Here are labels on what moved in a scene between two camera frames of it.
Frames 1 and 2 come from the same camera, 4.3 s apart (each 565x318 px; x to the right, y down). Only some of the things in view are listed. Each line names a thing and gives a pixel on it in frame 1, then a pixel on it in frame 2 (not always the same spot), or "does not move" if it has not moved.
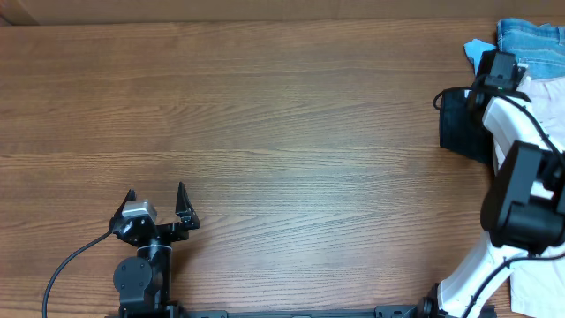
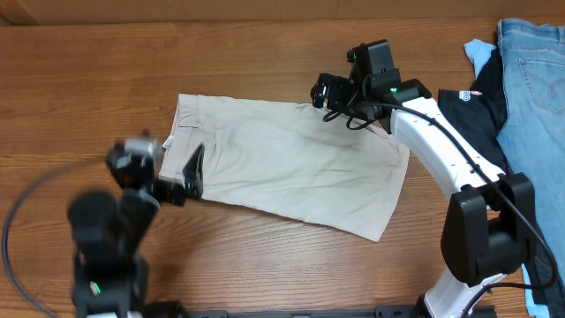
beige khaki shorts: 538,280 to 288,162
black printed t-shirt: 462,127 does not move
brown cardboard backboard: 245,12 does not move
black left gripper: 188,218 to 192,176
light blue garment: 474,51 does not move
